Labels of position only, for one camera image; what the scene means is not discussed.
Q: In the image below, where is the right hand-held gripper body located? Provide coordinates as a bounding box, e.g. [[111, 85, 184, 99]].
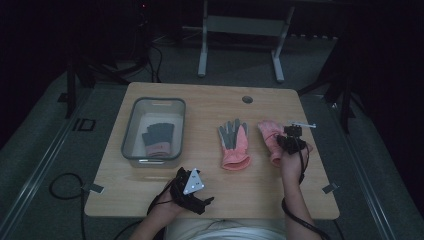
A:
[[281, 120, 317, 156]]

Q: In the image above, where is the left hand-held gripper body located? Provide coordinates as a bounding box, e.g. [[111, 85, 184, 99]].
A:
[[169, 166, 208, 216]]

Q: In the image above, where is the pink ski glove red print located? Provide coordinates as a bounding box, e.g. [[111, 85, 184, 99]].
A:
[[256, 119, 314, 168]]

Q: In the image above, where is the grey knit glove pink cuff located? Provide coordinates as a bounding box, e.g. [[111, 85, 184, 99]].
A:
[[145, 149, 172, 158], [141, 122, 175, 152]]

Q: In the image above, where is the pink ski glove grey palm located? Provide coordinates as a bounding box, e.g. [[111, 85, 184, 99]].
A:
[[217, 118, 252, 172]]

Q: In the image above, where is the grey plastic bin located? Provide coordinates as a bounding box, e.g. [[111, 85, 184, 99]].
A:
[[120, 96, 187, 169]]

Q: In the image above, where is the person's right hand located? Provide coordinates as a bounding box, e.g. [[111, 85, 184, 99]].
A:
[[279, 146, 306, 185]]

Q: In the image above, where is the person's left hand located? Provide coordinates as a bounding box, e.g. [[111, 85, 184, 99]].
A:
[[151, 181, 188, 221]]

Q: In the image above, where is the person's white clothing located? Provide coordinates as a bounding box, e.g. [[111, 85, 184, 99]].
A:
[[164, 218, 288, 240]]

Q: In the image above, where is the black stand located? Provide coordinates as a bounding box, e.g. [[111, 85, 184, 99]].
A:
[[57, 46, 153, 120], [297, 36, 369, 135]]

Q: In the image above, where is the left hand-held gripper cable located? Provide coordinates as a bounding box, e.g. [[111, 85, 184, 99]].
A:
[[113, 181, 176, 240]]

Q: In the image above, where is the hand-held gripper cable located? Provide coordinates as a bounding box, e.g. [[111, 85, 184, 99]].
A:
[[280, 146, 346, 240], [113, 181, 176, 240]]

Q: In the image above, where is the grey table edge bracket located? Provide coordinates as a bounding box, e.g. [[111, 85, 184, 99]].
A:
[[321, 182, 340, 195], [81, 183, 105, 195]]

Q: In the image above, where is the right hand-held gripper cable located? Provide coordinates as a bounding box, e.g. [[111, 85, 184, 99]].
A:
[[280, 146, 346, 240]]

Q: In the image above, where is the metal floor rail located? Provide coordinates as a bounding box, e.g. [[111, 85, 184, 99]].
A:
[[0, 89, 96, 240], [324, 96, 399, 240]]

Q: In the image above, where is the black rectangular floor frame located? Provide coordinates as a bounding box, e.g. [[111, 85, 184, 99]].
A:
[[72, 117, 97, 132]]

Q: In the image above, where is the white desk frame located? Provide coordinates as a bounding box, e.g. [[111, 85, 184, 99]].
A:
[[197, 0, 296, 84]]

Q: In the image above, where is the black floor cable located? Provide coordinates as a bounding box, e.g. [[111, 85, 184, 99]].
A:
[[48, 172, 88, 240]]

